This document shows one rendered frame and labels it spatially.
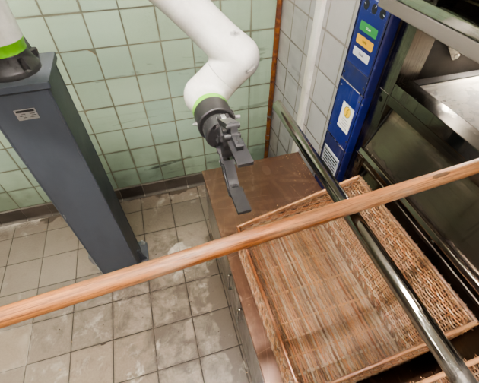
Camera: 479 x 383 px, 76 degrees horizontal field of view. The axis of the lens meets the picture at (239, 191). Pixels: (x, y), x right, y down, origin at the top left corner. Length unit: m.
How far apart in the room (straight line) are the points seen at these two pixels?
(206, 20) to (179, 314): 1.41
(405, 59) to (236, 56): 0.49
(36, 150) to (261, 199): 0.88
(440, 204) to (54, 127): 1.17
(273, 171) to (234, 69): 0.82
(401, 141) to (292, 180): 0.59
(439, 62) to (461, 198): 0.41
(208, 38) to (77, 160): 0.68
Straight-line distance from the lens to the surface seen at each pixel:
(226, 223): 1.30
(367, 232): 0.60
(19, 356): 1.99
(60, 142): 1.19
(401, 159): 1.06
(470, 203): 0.95
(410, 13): 0.80
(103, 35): 1.68
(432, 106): 0.99
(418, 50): 1.04
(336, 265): 1.24
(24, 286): 2.16
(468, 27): 0.71
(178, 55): 1.73
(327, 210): 0.57
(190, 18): 0.78
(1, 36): 1.09
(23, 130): 1.18
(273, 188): 1.44
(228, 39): 0.79
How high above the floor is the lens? 1.64
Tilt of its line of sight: 48 degrees down
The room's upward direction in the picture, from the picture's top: straight up
